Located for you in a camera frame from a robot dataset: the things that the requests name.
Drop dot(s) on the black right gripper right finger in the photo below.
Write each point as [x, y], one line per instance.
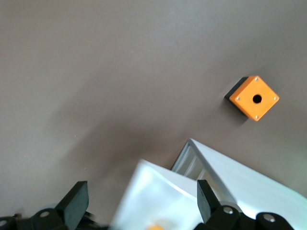
[208, 206]

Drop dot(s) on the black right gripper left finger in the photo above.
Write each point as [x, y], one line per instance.
[72, 206]

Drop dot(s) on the translucent white container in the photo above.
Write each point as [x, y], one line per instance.
[148, 191]

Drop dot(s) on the white drawer cabinet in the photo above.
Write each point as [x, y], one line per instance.
[251, 179]

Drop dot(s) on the orange box with hole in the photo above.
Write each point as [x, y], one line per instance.
[254, 98]

